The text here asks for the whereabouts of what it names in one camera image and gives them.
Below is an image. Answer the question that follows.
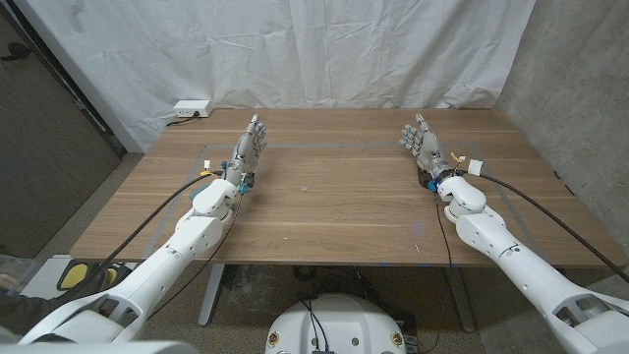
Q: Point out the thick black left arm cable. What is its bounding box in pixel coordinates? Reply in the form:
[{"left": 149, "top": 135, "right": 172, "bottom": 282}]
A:
[{"left": 48, "top": 170, "right": 225, "bottom": 301}]

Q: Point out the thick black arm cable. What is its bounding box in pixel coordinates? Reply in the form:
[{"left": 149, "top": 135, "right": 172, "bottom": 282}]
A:
[
  {"left": 48, "top": 170, "right": 225, "bottom": 301},
  {"left": 479, "top": 171, "right": 629, "bottom": 285}
]

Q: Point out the white floor board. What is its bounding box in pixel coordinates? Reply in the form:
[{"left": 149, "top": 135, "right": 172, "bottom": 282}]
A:
[{"left": 22, "top": 254, "right": 75, "bottom": 300}]

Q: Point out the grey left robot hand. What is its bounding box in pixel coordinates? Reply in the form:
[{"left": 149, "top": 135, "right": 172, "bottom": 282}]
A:
[{"left": 224, "top": 113, "right": 269, "bottom": 187}]

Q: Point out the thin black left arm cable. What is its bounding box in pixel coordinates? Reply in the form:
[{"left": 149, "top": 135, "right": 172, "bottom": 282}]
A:
[{"left": 145, "top": 195, "right": 243, "bottom": 322}]

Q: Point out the yellow and black foot pedal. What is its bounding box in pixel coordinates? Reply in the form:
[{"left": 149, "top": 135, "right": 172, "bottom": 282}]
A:
[{"left": 56, "top": 259, "right": 134, "bottom": 292}]

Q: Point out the clear plastic bin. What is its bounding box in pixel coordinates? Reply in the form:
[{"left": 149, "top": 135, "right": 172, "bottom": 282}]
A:
[{"left": 0, "top": 254, "right": 41, "bottom": 296}]

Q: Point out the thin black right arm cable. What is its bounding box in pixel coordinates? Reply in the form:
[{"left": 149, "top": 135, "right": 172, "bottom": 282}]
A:
[{"left": 433, "top": 193, "right": 454, "bottom": 269}]

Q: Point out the dark brown door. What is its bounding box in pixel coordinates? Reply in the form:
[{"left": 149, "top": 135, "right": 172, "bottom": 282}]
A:
[{"left": 0, "top": 7, "right": 124, "bottom": 260}]

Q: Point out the grey metal table leg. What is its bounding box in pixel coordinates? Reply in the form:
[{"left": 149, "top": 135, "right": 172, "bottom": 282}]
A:
[
  {"left": 198, "top": 264, "right": 226, "bottom": 327},
  {"left": 444, "top": 266, "right": 477, "bottom": 334}
]

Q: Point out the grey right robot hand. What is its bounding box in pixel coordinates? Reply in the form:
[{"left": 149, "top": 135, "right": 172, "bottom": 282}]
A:
[{"left": 399, "top": 113, "right": 456, "bottom": 184}]

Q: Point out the black power strip cord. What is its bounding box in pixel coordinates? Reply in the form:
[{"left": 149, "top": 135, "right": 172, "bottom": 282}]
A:
[{"left": 165, "top": 111, "right": 200, "bottom": 128}]

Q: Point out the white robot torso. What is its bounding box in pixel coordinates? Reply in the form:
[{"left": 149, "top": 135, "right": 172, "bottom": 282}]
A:
[{"left": 264, "top": 293, "right": 408, "bottom": 354}]

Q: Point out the white power strip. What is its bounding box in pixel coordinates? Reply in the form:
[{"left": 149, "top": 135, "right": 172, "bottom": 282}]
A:
[{"left": 173, "top": 99, "right": 214, "bottom": 119}]

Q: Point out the black door handle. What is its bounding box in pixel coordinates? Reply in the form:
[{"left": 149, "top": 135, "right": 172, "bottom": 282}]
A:
[{"left": 0, "top": 41, "right": 33, "bottom": 63}]

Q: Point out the black floor cable bundle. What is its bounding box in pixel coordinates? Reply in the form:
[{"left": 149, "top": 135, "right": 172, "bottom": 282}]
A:
[{"left": 293, "top": 265, "right": 394, "bottom": 309}]

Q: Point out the white wrinkled backdrop cloth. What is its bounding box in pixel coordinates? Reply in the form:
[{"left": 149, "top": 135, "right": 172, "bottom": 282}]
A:
[{"left": 14, "top": 0, "right": 537, "bottom": 153}]

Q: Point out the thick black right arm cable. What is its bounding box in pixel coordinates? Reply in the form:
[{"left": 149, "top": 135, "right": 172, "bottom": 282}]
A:
[{"left": 479, "top": 171, "right": 629, "bottom": 285}]

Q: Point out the black round object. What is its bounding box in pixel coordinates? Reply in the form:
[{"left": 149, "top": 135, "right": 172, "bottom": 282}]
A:
[{"left": 416, "top": 164, "right": 440, "bottom": 191}]

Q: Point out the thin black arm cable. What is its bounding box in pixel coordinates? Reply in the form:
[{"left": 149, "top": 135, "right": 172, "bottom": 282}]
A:
[
  {"left": 433, "top": 193, "right": 454, "bottom": 269},
  {"left": 145, "top": 195, "right": 243, "bottom": 322}
]

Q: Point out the person's dark-clothed leg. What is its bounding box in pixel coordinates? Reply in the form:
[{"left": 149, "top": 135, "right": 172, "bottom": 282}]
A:
[{"left": 0, "top": 267, "right": 112, "bottom": 336}]

